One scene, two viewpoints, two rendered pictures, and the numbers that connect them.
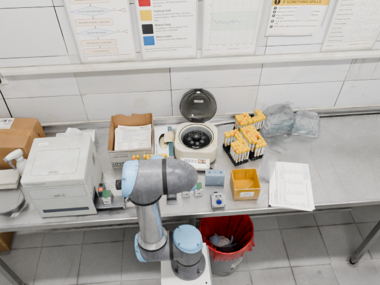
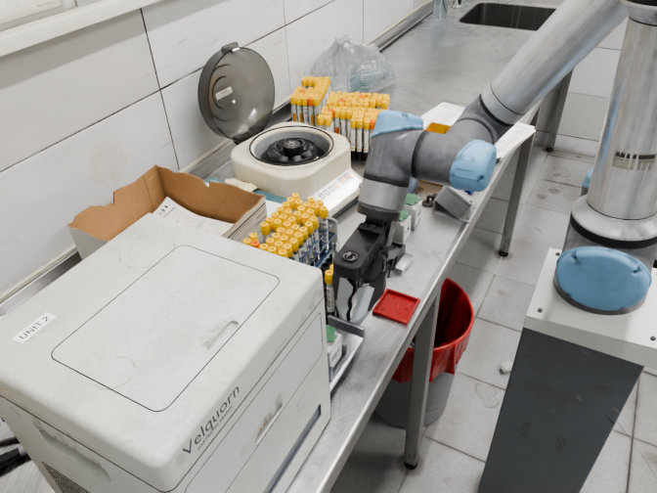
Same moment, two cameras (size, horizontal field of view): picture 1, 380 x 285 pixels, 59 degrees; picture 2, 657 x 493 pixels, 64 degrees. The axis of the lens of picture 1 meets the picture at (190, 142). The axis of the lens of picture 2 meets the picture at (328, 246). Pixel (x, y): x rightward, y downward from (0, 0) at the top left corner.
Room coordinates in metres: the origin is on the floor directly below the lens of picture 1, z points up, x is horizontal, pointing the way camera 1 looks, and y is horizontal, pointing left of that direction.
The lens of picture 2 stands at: (0.64, 0.85, 1.57)
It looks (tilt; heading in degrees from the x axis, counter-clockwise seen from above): 38 degrees down; 304
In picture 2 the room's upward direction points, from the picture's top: 3 degrees counter-clockwise
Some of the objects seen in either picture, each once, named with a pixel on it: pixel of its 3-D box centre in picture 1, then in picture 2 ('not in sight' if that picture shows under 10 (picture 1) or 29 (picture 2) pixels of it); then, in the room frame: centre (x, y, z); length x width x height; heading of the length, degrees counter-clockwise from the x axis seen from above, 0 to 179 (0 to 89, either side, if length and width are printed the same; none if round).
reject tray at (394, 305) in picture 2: not in sight; (396, 305); (0.93, 0.21, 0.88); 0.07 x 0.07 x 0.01; 5
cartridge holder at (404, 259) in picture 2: (171, 195); (387, 253); (1.01, 0.10, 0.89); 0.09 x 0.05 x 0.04; 2
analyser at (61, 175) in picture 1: (68, 176); (187, 382); (1.03, 0.60, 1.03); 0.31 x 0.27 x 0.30; 95
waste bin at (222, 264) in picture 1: (222, 242); (407, 355); (1.08, -0.22, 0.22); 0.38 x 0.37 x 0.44; 95
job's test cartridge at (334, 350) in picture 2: (107, 198); (322, 348); (0.96, 0.41, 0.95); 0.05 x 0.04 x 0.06; 4
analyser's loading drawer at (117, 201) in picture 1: (103, 201); (317, 370); (0.95, 0.43, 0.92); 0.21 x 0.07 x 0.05; 95
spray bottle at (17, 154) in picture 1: (22, 168); not in sight; (1.11, 0.87, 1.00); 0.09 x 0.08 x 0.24; 5
